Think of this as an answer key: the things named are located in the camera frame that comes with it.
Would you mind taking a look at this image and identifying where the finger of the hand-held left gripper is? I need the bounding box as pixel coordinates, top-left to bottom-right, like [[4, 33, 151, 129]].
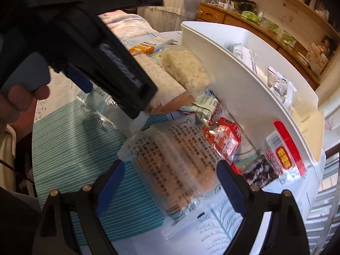
[[106, 80, 158, 119], [66, 64, 94, 94]]

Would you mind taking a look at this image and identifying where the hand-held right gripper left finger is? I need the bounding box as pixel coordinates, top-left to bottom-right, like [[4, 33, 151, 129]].
[[32, 159, 126, 255]]

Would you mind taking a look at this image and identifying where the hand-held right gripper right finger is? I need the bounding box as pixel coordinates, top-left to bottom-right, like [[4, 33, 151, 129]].
[[216, 160, 311, 255]]

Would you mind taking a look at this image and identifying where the clear plastic snack packet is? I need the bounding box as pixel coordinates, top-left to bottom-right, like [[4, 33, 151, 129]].
[[77, 86, 128, 128]]

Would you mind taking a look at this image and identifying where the brown paper cookie pack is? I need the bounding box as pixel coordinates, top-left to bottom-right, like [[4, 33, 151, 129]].
[[133, 56, 196, 115]]

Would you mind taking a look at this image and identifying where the clear tray pastry pack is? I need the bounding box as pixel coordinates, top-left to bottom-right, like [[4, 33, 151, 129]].
[[118, 117, 221, 240]]

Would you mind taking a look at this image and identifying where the white plastic bin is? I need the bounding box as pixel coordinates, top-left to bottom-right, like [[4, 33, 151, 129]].
[[181, 21, 326, 170]]

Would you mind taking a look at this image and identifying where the person's left hand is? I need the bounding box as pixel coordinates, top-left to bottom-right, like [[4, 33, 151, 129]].
[[0, 84, 51, 136]]

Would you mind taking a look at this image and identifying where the red snack clear wrapper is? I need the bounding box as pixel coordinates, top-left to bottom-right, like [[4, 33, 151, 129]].
[[201, 116, 243, 162]]

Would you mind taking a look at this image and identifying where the pink white blanket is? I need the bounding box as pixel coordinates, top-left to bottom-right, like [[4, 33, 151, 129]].
[[101, 11, 160, 41]]

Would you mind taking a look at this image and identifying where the orange white snack packet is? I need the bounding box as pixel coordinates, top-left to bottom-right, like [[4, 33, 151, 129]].
[[127, 41, 165, 55]]

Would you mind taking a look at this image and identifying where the dark dried fruit pack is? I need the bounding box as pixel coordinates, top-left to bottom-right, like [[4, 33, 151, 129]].
[[239, 121, 310, 189]]

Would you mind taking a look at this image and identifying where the clear rice cracker pack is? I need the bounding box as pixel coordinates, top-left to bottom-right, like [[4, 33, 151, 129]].
[[159, 45, 213, 96]]

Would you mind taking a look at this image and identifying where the white lace cloth cover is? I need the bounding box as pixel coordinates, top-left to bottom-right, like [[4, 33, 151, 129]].
[[138, 0, 221, 23]]

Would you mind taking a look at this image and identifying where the wooden desk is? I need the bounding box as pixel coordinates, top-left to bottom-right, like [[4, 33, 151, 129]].
[[197, 1, 322, 91]]

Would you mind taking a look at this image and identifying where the green tissue pack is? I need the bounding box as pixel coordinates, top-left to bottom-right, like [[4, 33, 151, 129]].
[[240, 11, 260, 23]]

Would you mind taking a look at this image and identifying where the black patterned bag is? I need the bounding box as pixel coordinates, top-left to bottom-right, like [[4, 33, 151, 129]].
[[232, 0, 258, 12]]

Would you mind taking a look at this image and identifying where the doll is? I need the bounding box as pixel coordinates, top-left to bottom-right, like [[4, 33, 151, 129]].
[[318, 36, 336, 57]]

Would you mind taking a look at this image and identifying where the wooden bookshelf hutch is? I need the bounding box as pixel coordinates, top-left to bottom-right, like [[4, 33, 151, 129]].
[[220, 0, 340, 59]]

